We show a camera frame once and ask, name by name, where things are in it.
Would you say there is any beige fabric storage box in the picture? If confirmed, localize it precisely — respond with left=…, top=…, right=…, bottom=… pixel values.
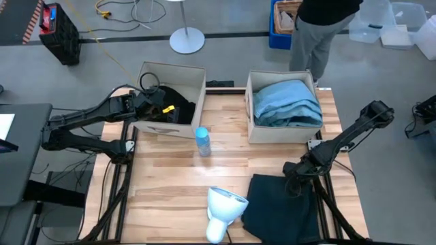
left=131, top=61, right=207, bottom=140
left=245, top=69, right=324, bottom=144

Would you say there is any clear plastic bin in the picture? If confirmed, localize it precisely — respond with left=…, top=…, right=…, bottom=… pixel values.
left=348, top=0, right=392, bottom=44
left=414, top=15, right=436, bottom=61
left=379, top=1, right=429, bottom=50

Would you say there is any dark navy garment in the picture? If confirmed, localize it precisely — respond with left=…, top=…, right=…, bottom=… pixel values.
left=240, top=173, right=322, bottom=244

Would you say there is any black equipment with cables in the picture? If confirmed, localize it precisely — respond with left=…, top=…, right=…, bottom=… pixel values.
left=404, top=94, right=436, bottom=140

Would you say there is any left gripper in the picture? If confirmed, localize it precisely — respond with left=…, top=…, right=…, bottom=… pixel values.
left=135, top=87, right=181, bottom=125

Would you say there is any small black box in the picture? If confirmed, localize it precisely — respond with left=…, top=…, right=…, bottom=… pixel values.
left=205, top=80, right=235, bottom=88

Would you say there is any long yellow cable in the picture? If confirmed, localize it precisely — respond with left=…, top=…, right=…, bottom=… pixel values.
left=64, top=0, right=137, bottom=84

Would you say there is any grey round-base floor stand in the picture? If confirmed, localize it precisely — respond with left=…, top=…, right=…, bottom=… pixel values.
left=169, top=0, right=206, bottom=54

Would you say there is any person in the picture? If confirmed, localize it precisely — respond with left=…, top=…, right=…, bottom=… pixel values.
left=288, top=0, right=364, bottom=86

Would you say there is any blue plastic bin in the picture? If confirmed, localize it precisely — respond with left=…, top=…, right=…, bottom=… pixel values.
left=268, top=0, right=300, bottom=51

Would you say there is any black garment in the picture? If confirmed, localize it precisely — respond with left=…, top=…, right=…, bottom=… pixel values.
left=155, top=85, right=198, bottom=125

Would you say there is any wicker basket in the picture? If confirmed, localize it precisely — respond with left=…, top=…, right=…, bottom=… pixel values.
left=273, top=0, right=304, bottom=36

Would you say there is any yellow plug cable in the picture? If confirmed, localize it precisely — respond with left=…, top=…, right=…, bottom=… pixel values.
left=95, top=0, right=112, bottom=18

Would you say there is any grey floor cable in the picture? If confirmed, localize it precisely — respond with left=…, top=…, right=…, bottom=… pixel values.
left=80, top=0, right=168, bottom=34

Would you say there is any light blue towel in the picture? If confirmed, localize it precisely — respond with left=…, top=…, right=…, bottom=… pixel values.
left=252, top=80, right=324, bottom=127

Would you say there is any white paper sheet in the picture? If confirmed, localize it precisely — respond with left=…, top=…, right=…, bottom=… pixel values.
left=0, top=113, right=16, bottom=141

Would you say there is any black crate with red top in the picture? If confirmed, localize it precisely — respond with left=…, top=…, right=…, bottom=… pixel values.
left=38, top=2, right=82, bottom=66

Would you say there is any blue Febreze spray bottle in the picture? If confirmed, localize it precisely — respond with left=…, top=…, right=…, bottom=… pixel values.
left=195, top=126, right=212, bottom=158

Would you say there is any grey cloth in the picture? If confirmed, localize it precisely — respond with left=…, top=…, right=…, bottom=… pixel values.
left=279, top=10, right=295, bottom=31

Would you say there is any black desk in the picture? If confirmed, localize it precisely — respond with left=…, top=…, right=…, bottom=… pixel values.
left=0, top=103, right=54, bottom=208

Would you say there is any black mat with orange stripes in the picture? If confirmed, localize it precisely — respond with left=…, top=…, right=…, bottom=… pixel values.
left=0, top=0, right=44, bottom=46

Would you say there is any white gooseneck desk lamp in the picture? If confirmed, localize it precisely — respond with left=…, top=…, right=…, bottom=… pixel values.
left=205, top=186, right=249, bottom=244

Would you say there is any black aluminium frame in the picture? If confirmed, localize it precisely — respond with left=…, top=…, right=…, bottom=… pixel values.
left=81, top=88, right=141, bottom=243
left=306, top=131, right=371, bottom=243

